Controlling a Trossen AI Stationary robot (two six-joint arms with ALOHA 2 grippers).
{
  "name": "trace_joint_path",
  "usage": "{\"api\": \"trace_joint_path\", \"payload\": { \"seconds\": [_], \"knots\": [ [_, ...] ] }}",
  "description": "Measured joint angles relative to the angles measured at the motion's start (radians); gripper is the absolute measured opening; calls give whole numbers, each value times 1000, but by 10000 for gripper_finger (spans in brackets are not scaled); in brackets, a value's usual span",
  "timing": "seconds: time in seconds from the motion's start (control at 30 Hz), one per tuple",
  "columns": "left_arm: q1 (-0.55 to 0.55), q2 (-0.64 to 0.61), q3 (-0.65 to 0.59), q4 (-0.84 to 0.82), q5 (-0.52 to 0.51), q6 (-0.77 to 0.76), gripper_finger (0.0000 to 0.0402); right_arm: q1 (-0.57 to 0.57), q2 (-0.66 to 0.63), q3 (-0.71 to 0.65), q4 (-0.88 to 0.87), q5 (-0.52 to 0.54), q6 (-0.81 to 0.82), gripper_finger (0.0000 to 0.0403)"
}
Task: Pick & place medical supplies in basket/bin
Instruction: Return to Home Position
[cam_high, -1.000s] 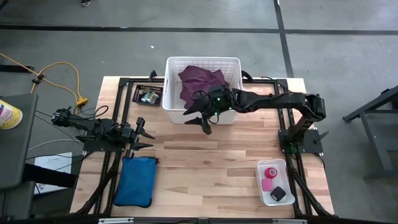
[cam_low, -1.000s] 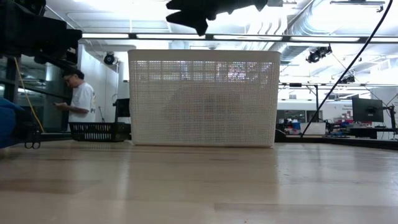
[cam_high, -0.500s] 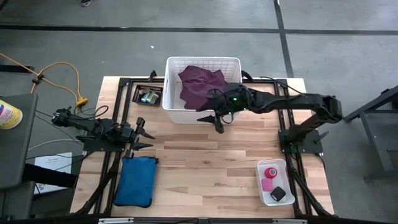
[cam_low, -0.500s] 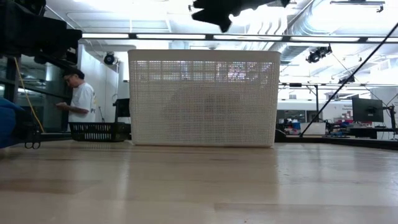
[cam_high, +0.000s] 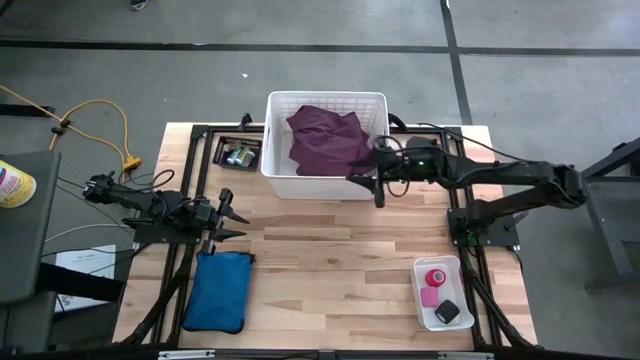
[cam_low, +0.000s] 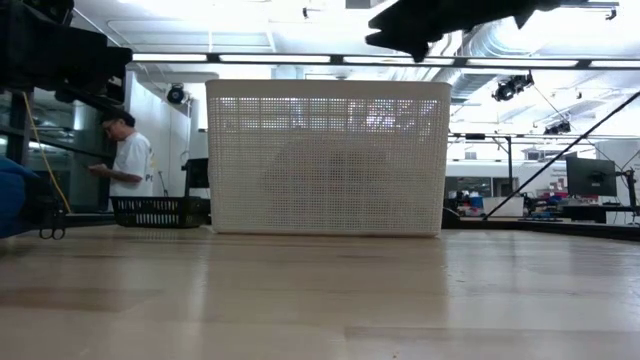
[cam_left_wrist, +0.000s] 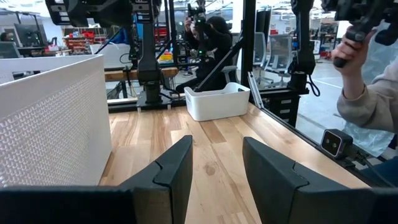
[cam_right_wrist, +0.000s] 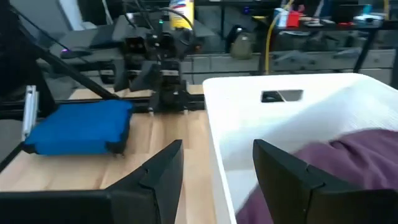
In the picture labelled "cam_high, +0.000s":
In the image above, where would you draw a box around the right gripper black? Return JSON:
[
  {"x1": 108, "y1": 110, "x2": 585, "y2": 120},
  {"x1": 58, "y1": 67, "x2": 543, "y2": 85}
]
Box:
[{"x1": 345, "y1": 143, "x2": 424, "y2": 210}]

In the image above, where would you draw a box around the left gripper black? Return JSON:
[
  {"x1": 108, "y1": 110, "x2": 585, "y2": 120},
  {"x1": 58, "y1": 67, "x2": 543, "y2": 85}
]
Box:
[{"x1": 194, "y1": 187, "x2": 252, "y2": 257}]

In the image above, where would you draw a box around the purple cloth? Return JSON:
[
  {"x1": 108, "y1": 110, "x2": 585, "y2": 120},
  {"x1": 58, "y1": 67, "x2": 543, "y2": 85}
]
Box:
[{"x1": 285, "y1": 103, "x2": 379, "y2": 178}]

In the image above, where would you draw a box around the red bandage roll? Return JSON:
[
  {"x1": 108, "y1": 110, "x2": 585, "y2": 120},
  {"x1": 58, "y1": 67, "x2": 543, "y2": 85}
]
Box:
[{"x1": 424, "y1": 267, "x2": 449, "y2": 289}]

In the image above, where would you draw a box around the black bandage roll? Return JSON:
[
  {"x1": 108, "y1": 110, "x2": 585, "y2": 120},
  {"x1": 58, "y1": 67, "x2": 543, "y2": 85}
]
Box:
[{"x1": 433, "y1": 298, "x2": 461, "y2": 325}]

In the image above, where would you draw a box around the white plastic woven basket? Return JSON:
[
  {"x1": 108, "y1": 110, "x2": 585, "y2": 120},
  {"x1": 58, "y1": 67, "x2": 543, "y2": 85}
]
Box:
[{"x1": 260, "y1": 90, "x2": 390, "y2": 201}]

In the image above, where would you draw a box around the blue zippered pouch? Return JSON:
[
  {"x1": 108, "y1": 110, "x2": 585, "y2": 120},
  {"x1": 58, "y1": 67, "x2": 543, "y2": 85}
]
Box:
[{"x1": 180, "y1": 248, "x2": 257, "y2": 335}]

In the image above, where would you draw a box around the small black mesh tray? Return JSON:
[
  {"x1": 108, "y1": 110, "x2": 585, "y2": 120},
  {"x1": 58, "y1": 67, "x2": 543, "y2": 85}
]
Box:
[{"x1": 211, "y1": 135, "x2": 263, "y2": 172}]

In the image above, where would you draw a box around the white paper sheet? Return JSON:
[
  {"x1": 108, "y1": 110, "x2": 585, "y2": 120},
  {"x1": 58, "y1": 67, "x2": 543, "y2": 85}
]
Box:
[{"x1": 53, "y1": 243, "x2": 118, "y2": 314}]

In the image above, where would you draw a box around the white shallow plastic tray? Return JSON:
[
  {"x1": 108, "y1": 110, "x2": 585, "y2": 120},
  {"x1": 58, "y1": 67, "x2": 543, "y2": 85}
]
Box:
[{"x1": 410, "y1": 254, "x2": 476, "y2": 333}]

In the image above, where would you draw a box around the black padded bar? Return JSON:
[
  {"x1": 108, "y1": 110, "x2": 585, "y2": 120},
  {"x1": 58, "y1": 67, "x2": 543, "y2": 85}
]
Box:
[{"x1": 37, "y1": 262, "x2": 126, "y2": 303}]

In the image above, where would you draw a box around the grey desk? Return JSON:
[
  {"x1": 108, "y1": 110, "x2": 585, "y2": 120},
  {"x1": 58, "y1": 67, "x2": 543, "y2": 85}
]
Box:
[{"x1": 0, "y1": 149, "x2": 63, "y2": 306}]

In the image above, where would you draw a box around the yellow-labelled white canister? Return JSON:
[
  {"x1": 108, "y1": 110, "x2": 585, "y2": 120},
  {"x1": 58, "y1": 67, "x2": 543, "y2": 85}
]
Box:
[{"x1": 0, "y1": 159, "x2": 38, "y2": 209}]

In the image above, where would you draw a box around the dark grey metal stand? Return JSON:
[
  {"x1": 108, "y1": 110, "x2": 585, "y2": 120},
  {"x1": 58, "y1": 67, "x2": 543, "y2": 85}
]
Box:
[{"x1": 550, "y1": 135, "x2": 640, "y2": 291}]

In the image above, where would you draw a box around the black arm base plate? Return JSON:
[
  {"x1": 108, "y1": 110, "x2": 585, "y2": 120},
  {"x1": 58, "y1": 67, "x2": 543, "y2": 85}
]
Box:
[
  {"x1": 447, "y1": 207, "x2": 521, "y2": 249},
  {"x1": 132, "y1": 222, "x2": 205, "y2": 246}
]

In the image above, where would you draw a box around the black metal table frame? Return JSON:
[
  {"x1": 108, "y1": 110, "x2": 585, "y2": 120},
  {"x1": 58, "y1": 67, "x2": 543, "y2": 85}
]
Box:
[{"x1": 114, "y1": 122, "x2": 539, "y2": 351}]

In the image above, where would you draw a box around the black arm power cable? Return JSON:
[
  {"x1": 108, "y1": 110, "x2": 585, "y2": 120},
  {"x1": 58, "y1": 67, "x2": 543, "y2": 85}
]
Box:
[{"x1": 417, "y1": 122, "x2": 506, "y2": 164}]

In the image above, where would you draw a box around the silver metal bracket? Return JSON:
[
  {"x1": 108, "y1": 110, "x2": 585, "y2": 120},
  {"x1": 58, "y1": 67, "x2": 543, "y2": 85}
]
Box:
[
  {"x1": 437, "y1": 351, "x2": 495, "y2": 360},
  {"x1": 157, "y1": 349, "x2": 217, "y2": 360}
]

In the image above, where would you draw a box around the grey floor cable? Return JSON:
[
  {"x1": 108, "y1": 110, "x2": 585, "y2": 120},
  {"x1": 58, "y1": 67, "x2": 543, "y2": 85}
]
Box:
[{"x1": 44, "y1": 222, "x2": 136, "y2": 244}]

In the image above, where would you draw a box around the yellow extension cable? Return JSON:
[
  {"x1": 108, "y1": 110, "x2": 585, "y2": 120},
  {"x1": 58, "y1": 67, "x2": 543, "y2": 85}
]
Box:
[{"x1": 0, "y1": 83, "x2": 144, "y2": 174}]

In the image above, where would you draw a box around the black floor strap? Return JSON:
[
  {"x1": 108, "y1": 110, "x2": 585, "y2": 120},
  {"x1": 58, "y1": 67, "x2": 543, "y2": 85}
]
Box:
[{"x1": 0, "y1": 103, "x2": 56, "y2": 118}]

